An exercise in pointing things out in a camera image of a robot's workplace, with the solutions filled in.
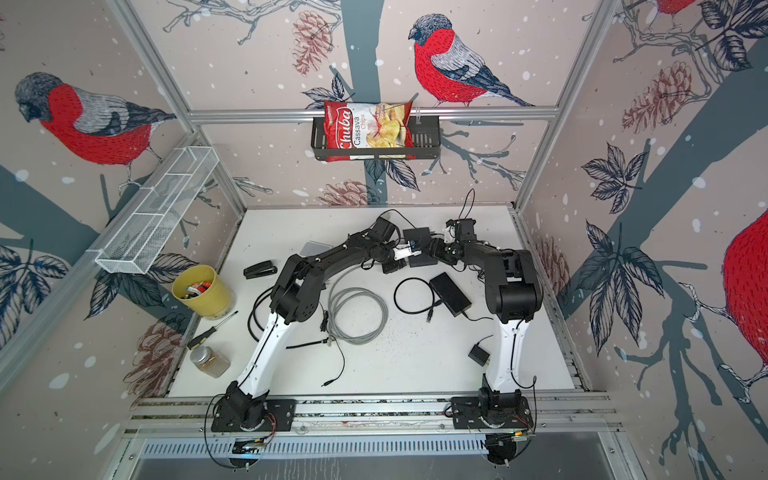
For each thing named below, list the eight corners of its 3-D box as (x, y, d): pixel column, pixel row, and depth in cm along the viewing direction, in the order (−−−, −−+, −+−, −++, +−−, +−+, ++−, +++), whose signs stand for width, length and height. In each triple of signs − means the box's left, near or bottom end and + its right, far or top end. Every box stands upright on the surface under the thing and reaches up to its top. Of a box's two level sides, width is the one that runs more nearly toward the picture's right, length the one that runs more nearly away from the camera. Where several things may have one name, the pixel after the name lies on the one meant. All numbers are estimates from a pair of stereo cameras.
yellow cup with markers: (192, 319, 93) (163, 296, 81) (206, 289, 100) (181, 264, 88) (232, 319, 93) (209, 296, 81) (243, 289, 100) (223, 264, 88)
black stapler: (246, 281, 102) (243, 276, 99) (246, 271, 104) (243, 266, 102) (277, 273, 104) (274, 268, 101) (276, 263, 106) (274, 258, 104)
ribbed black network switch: (454, 318, 92) (455, 315, 90) (428, 284, 100) (429, 280, 99) (472, 307, 95) (473, 304, 93) (445, 275, 103) (446, 271, 101)
